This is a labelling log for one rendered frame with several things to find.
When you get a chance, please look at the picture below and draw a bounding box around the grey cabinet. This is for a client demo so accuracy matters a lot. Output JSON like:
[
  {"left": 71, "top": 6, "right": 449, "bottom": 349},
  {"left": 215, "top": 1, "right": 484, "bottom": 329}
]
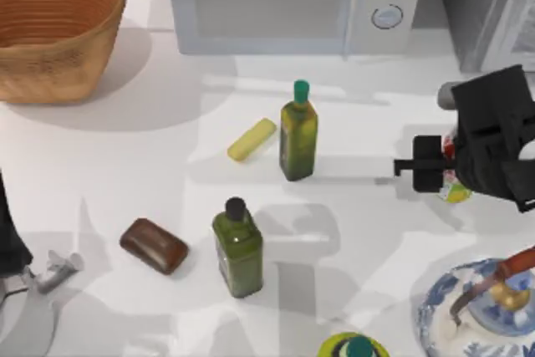
[{"left": 433, "top": 0, "right": 535, "bottom": 76}]

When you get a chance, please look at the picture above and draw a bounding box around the green bottle with teal cap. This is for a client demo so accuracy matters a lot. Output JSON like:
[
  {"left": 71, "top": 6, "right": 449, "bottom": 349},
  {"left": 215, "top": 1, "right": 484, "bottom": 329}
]
[{"left": 278, "top": 79, "right": 319, "bottom": 183}]

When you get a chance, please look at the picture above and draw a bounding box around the woven wicker basket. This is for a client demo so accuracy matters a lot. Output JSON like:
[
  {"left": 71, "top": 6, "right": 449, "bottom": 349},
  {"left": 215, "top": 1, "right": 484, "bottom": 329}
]
[{"left": 0, "top": 0, "right": 128, "bottom": 105}]

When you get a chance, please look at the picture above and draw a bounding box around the yellow bread bar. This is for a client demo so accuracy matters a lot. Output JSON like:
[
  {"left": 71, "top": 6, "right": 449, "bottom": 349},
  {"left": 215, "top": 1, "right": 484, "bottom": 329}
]
[{"left": 227, "top": 117, "right": 278, "bottom": 163}]

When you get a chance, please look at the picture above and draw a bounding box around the small grey metal figure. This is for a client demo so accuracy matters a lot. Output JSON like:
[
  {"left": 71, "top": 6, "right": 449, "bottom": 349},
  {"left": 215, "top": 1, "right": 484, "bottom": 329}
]
[{"left": 23, "top": 249, "right": 85, "bottom": 296}]

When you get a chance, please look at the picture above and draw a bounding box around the round microwave knob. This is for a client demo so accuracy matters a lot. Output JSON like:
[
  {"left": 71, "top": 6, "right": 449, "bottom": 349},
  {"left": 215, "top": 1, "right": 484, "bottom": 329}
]
[{"left": 370, "top": 3, "right": 405, "bottom": 31}]

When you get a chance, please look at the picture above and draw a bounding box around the blue and white porcelain teapot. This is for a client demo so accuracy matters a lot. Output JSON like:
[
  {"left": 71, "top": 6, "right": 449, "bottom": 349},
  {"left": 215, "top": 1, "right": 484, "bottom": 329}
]
[{"left": 410, "top": 247, "right": 535, "bottom": 357}]

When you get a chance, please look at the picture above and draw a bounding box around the microwave door handle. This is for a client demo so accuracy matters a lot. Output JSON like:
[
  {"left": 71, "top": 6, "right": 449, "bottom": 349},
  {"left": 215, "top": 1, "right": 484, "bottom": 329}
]
[{"left": 341, "top": 0, "right": 361, "bottom": 61}]

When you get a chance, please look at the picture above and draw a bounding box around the pale microwave oven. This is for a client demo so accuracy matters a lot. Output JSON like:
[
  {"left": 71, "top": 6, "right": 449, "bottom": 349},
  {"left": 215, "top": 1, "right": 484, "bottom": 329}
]
[{"left": 164, "top": 0, "right": 430, "bottom": 60}]

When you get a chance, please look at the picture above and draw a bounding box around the green bottle with black cap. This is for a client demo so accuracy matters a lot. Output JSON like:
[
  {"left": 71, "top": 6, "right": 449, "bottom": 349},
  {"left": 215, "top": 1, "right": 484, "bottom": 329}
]
[{"left": 211, "top": 196, "right": 265, "bottom": 299}]

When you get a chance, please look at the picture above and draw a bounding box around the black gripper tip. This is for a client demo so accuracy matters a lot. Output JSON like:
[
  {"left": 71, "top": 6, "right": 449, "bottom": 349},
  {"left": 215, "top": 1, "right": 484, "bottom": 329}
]
[{"left": 0, "top": 170, "right": 34, "bottom": 279}]

